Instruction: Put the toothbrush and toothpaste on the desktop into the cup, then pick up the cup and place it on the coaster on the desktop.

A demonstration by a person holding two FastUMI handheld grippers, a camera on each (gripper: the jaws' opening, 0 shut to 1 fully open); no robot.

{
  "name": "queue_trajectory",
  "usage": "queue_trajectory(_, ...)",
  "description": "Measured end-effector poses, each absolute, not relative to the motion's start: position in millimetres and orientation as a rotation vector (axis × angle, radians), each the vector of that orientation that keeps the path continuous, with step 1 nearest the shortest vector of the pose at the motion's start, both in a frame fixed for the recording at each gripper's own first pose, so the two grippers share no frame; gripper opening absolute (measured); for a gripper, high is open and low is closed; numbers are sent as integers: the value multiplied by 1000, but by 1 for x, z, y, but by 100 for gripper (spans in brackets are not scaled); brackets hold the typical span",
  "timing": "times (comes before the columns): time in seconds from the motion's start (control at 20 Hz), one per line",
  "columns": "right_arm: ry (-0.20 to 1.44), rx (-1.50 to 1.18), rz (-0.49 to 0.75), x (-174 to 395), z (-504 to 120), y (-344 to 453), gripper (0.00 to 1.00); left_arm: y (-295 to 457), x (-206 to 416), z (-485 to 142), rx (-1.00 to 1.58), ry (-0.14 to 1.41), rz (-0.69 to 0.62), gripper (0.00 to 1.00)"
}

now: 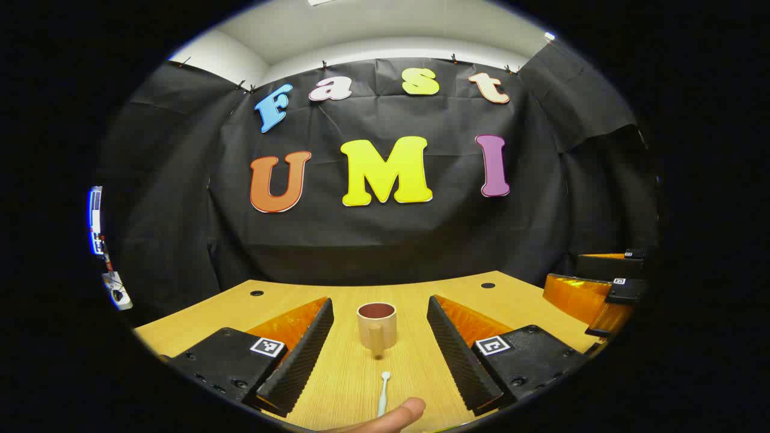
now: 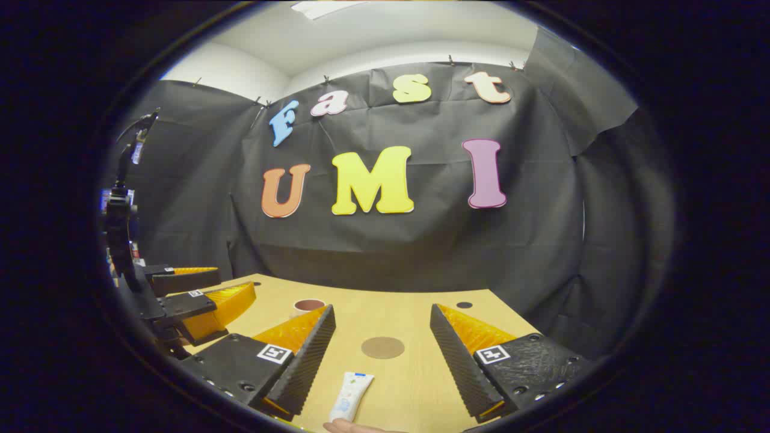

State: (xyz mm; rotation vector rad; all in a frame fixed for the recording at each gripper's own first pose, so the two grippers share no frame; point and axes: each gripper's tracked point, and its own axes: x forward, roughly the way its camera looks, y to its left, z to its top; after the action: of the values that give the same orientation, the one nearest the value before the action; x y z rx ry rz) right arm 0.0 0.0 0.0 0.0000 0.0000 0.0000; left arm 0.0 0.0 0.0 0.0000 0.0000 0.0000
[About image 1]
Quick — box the white toothbrush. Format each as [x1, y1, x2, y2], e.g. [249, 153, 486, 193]
[377, 371, 392, 417]

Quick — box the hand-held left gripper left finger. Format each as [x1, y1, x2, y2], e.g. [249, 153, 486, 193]
[158, 296, 335, 419]

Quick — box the beige cup with handle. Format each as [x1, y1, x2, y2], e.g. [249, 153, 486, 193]
[357, 302, 398, 357]

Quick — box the white power strip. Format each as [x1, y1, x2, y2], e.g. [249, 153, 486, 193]
[101, 272, 134, 312]

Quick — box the lit computer monitor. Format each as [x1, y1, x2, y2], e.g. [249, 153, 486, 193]
[88, 186, 104, 256]

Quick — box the wooden desktop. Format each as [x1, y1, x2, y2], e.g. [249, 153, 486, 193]
[134, 271, 602, 433]

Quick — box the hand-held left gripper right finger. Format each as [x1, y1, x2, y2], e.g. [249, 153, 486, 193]
[426, 294, 590, 417]

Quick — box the black backdrop cloth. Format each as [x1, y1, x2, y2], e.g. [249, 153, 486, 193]
[99, 39, 659, 325]

